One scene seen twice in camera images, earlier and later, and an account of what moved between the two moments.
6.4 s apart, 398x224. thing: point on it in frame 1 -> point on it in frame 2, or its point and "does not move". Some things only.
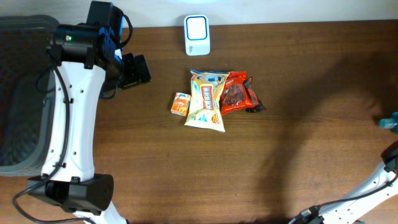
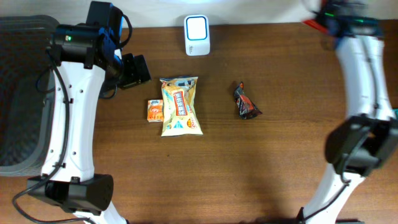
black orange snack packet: [258, 106] -> [248, 108]
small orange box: [180, 104] -> [155, 110]
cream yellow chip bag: [206, 89] -> [181, 117]
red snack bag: [236, 95] -> [314, 23]
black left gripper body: [134, 72] does not move
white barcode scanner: [197, 37] does not move
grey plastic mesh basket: [27, 114] does not move
